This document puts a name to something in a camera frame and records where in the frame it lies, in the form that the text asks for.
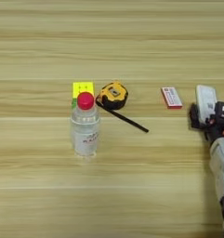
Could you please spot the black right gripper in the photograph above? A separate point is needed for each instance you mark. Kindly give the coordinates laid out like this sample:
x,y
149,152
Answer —
x,y
216,131

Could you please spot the white rectangular device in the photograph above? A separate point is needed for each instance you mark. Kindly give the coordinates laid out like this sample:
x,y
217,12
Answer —
x,y
206,99

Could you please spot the small red white box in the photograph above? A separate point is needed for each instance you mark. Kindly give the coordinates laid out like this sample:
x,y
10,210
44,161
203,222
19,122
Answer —
x,y
171,97

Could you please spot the yellow black tape measure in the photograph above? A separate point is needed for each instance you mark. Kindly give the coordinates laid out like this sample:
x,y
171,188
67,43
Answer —
x,y
115,99

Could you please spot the clear bottle with red cap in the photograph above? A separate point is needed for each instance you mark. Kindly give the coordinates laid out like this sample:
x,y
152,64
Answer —
x,y
85,136

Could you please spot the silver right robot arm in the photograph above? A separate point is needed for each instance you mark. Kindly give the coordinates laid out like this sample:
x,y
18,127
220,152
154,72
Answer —
x,y
221,161

